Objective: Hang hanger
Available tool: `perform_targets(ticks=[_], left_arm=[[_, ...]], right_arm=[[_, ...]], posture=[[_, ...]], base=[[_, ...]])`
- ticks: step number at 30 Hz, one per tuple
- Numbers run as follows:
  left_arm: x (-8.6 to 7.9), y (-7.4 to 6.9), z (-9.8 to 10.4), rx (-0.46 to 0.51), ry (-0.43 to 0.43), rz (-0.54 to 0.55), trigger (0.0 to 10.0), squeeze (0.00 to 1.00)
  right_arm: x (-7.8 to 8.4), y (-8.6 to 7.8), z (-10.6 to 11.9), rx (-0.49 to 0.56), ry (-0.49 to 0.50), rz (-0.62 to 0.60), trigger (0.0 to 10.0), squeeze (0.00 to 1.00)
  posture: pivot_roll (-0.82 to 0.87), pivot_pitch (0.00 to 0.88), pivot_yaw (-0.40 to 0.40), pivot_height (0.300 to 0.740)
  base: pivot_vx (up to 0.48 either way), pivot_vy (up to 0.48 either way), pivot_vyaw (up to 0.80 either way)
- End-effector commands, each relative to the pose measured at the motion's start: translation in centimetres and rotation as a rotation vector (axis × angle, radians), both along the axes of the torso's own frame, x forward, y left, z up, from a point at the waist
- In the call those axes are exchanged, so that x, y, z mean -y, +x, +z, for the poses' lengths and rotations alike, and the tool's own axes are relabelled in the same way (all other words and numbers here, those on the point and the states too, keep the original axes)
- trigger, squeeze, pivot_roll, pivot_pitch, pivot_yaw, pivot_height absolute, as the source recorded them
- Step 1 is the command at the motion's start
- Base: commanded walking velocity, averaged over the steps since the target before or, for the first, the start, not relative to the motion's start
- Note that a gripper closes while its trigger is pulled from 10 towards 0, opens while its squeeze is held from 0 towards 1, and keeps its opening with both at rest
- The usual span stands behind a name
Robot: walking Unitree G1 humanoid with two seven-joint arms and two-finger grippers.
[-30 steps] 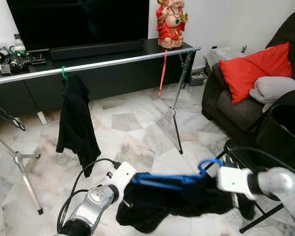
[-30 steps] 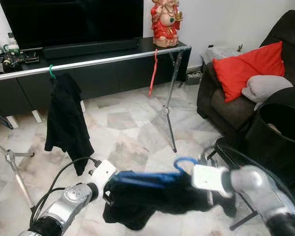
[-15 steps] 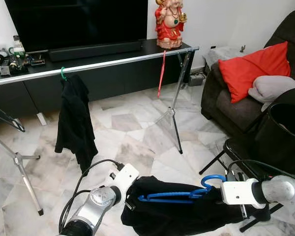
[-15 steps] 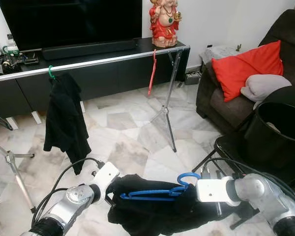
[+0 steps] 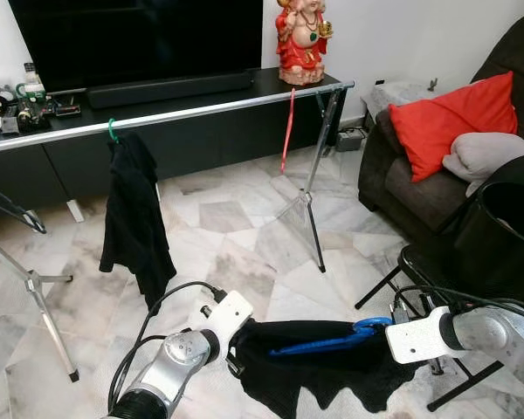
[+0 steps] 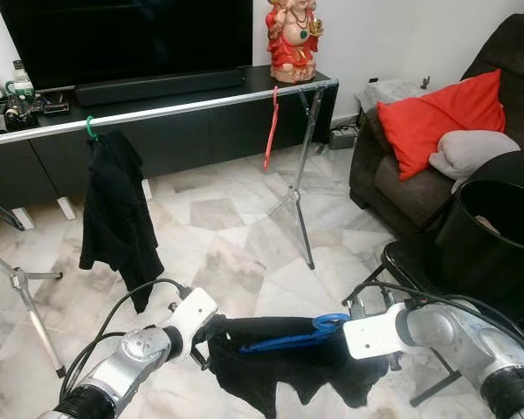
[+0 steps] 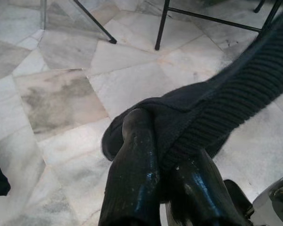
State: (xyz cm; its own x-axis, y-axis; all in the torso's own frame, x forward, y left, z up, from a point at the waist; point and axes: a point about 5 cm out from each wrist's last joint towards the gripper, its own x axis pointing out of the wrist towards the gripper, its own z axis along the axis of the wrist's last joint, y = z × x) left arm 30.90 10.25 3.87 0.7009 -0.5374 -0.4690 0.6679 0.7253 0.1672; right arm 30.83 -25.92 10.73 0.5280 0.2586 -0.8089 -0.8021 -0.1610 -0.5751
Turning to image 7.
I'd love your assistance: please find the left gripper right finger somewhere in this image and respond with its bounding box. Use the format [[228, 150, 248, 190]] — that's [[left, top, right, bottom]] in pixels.
[[165, 147, 250, 226]]

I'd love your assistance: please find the black shirt green logo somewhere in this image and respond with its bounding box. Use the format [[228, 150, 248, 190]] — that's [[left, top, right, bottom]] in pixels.
[[101, 7, 283, 171]]

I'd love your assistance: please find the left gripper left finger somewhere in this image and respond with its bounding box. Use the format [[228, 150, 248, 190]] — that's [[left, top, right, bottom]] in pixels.
[[98, 108, 161, 226]]

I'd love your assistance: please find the silver metal clothes rack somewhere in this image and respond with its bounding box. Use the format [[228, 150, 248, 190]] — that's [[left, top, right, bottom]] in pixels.
[[40, 0, 117, 45]]

